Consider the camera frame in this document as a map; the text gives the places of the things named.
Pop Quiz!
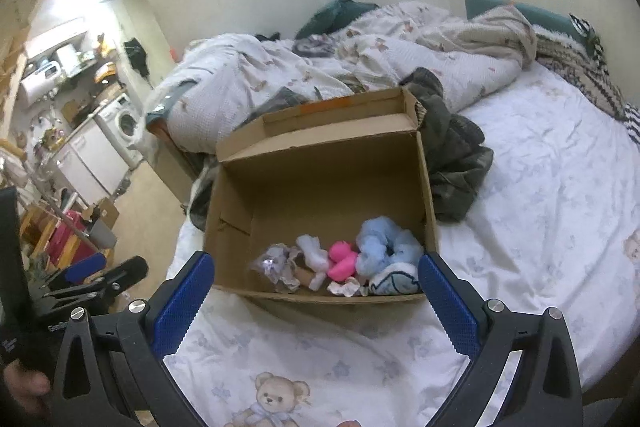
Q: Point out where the blue fluffy scrunchie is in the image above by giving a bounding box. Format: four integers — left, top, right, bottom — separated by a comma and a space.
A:
356, 217, 425, 279

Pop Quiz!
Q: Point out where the white fridge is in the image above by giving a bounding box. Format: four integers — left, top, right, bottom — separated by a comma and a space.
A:
55, 123, 132, 208

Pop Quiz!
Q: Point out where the grey bin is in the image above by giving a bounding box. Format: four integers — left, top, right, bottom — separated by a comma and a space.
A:
87, 219, 118, 253

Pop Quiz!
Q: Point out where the white floral bed sheet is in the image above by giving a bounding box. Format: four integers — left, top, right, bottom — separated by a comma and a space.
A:
162, 67, 640, 427

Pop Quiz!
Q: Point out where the white bear print quilt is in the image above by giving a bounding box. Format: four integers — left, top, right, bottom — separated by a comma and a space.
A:
145, 2, 521, 158

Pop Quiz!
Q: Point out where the brown cardboard box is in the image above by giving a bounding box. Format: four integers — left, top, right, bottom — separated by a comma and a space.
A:
202, 87, 441, 305

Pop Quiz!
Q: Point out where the clear plastic packet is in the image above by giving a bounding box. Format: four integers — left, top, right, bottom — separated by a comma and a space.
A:
250, 243, 301, 293

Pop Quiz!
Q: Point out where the white sock with blue trim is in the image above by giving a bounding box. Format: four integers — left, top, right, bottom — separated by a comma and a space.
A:
369, 263, 422, 298

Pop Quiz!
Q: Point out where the white washing machine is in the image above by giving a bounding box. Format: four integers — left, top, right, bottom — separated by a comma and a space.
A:
95, 94, 146, 168

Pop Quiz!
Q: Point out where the striped knitted blanket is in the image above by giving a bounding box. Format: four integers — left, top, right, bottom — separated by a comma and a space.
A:
535, 14, 640, 135

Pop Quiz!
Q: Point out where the pink suitcase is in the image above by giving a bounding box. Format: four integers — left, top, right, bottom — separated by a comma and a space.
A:
47, 209, 101, 268

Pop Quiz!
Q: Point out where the pink rubber duck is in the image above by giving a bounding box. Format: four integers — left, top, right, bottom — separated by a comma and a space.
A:
327, 241, 358, 282

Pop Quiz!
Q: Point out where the person's left hand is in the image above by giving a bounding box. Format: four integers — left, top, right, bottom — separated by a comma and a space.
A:
0, 359, 51, 414

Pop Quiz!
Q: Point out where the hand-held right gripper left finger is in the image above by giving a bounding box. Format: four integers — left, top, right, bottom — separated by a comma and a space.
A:
51, 251, 216, 427

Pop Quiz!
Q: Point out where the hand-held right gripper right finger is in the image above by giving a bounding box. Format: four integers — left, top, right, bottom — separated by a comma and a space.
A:
417, 253, 585, 427

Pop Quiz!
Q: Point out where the dark green garment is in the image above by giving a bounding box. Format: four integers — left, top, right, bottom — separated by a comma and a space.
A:
400, 68, 495, 222

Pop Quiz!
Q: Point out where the white microwave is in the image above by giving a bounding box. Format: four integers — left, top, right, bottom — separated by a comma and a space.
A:
20, 62, 63, 104

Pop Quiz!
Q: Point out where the black hanging bag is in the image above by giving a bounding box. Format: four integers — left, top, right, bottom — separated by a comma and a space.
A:
123, 38, 151, 80

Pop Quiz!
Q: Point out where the dark teal cloth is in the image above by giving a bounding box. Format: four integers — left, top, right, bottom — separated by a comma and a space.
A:
295, 0, 381, 40

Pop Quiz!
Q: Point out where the beige blanket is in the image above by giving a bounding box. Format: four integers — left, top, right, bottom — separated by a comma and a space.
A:
415, 4, 538, 68

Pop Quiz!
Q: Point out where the teal pillow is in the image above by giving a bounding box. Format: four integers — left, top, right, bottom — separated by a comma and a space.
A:
465, 0, 591, 52

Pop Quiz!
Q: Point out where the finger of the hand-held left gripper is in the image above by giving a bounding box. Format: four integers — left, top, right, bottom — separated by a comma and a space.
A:
49, 253, 109, 289
44, 256, 149, 314

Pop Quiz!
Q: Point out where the brown cardboard tube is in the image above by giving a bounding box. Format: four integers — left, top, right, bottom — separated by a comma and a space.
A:
295, 264, 328, 291

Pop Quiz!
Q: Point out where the plain white sock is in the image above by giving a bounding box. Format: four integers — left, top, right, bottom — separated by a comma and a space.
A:
296, 234, 332, 274

